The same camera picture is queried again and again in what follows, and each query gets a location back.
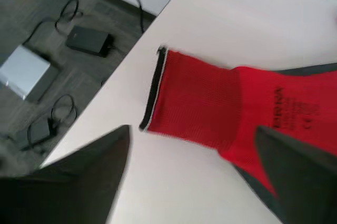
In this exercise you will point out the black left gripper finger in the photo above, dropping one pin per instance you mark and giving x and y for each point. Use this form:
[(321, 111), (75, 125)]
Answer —
[(65, 182), (302, 176)]

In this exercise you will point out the red knit work glove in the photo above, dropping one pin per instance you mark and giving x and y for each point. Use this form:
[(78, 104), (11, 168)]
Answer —
[(210, 97)]

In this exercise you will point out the small black power adapter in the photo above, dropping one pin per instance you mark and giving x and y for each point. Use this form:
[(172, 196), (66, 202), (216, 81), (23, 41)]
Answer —
[(37, 134)]

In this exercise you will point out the silver metal box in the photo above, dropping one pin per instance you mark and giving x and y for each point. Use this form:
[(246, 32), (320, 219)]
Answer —
[(25, 72)]

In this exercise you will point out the large black power brick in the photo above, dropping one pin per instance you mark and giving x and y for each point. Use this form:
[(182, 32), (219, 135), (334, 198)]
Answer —
[(88, 40)]

